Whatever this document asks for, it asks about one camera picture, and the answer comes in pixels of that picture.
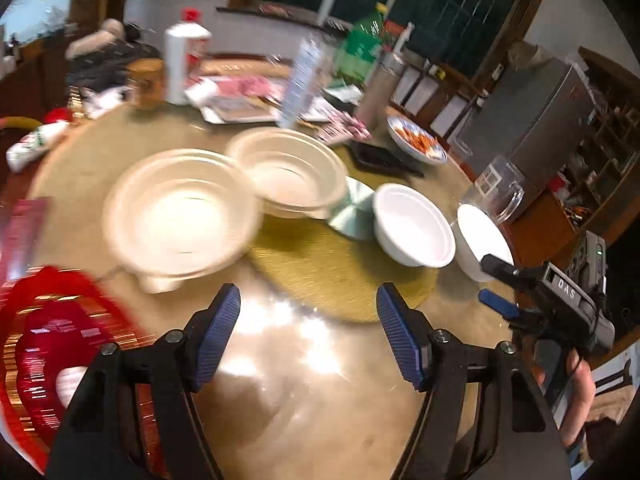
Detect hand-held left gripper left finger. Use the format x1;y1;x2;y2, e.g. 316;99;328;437
46;283;242;480

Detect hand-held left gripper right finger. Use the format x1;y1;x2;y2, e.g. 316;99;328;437
376;282;573;480

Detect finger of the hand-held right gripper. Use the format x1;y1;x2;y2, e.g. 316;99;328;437
478;289;541;332
481;254;546;288

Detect white bowl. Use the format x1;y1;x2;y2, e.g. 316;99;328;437
372;183;457;267
456;203;516;283

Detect person's right forearm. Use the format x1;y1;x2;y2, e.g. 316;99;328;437
560;350;597;453

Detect clear glass mug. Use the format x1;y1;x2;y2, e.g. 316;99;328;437
470;155;526;223

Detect gold glitter round mat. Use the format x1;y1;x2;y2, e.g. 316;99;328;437
247;215;441;323

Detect silver round disc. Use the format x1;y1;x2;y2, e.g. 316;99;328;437
327;177;376;241

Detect grey refrigerator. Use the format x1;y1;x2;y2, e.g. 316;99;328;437
457;55;596;216

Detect fried food pieces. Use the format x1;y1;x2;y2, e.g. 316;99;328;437
395;127;437;155

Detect black phone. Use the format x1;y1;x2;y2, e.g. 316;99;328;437
348;140;426;177

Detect blue patterned plate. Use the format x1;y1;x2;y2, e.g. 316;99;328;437
386;115;448;166

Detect wooden shelf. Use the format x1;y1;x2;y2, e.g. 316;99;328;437
550;47;640;241

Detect red heart-shaped box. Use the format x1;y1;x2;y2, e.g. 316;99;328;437
0;266;166;476

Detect wooden chair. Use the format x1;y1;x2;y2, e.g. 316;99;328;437
392;60;483;143

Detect white printed paper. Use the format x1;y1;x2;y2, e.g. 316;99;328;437
200;95;331;123

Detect raw meat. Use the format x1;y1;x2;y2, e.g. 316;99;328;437
217;76;286;101

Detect brown jar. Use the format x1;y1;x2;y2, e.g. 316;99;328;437
126;57;167;111

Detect wooden framed window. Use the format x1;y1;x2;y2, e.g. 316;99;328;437
230;0;551;91

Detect green plastic bottle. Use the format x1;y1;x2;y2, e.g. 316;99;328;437
334;2;390;83

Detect small white drink bottle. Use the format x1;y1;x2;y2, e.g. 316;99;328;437
6;107;73;173

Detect white liquor bottle red cap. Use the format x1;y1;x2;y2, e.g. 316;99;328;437
164;7;212;106

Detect black bag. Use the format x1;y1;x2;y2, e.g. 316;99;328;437
65;20;161;91

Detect white paper roll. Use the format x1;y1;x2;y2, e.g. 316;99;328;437
320;0;342;28

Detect pink bead keychain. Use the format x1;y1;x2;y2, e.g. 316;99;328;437
317;112;373;143

